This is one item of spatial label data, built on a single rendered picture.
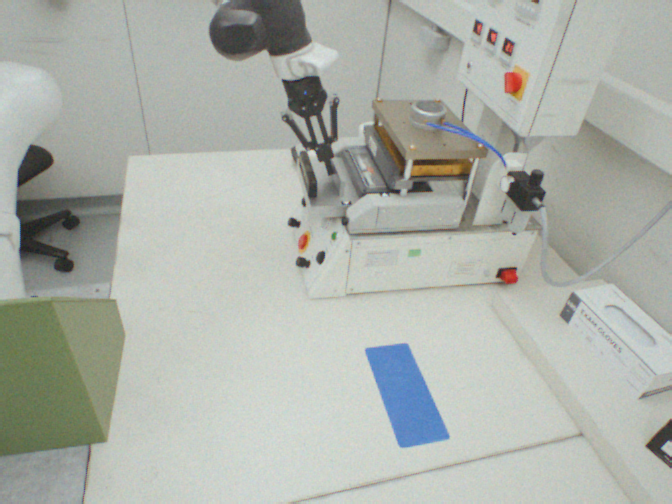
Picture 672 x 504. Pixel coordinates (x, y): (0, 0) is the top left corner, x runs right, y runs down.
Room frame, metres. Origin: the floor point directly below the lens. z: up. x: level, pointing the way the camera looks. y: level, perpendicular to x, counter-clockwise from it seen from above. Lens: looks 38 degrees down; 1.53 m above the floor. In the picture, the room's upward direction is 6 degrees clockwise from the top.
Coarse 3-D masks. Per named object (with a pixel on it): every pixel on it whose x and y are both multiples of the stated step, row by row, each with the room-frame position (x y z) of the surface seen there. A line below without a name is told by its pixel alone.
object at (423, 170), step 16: (384, 128) 1.10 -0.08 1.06; (384, 144) 1.03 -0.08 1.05; (400, 160) 0.94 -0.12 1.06; (416, 160) 0.95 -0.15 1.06; (432, 160) 0.96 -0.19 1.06; (448, 160) 0.97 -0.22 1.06; (464, 160) 0.97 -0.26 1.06; (416, 176) 0.93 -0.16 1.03; (432, 176) 0.94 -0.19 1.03; (448, 176) 0.95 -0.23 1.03; (464, 176) 0.96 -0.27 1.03
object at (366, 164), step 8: (352, 152) 1.07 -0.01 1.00; (360, 152) 1.07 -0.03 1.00; (368, 152) 1.07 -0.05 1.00; (360, 160) 1.03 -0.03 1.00; (368, 160) 1.03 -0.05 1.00; (360, 168) 0.99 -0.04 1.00; (368, 168) 0.99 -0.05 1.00; (376, 168) 1.00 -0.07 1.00; (368, 176) 0.96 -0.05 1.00; (376, 176) 0.96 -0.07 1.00; (368, 184) 0.92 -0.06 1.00; (376, 184) 0.92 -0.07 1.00; (384, 184) 0.93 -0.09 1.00
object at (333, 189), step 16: (336, 160) 1.00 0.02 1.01; (304, 176) 0.99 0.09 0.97; (320, 176) 0.99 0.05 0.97; (336, 176) 0.95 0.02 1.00; (304, 192) 0.94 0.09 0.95; (320, 192) 0.92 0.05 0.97; (336, 192) 0.93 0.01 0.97; (352, 192) 0.94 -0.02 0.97; (320, 208) 0.87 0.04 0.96; (336, 208) 0.88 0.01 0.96
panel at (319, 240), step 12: (300, 204) 1.11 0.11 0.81; (300, 216) 1.07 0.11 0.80; (300, 228) 1.03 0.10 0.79; (312, 228) 0.98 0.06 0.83; (336, 228) 0.88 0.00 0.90; (312, 240) 0.94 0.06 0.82; (324, 240) 0.90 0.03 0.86; (336, 240) 0.85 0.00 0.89; (300, 252) 0.95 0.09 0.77; (312, 252) 0.91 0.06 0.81; (324, 252) 0.86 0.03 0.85; (312, 264) 0.87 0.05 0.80; (324, 264) 0.83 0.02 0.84; (312, 276) 0.84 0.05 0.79
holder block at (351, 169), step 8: (344, 152) 1.08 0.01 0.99; (344, 160) 1.07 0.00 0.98; (352, 168) 1.00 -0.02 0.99; (352, 176) 0.98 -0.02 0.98; (360, 184) 0.93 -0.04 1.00; (360, 192) 0.91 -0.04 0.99; (368, 192) 0.90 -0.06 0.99; (376, 192) 0.91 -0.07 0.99; (384, 192) 0.91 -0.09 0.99; (392, 192) 0.92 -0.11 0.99; (408, 192) 0.93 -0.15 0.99
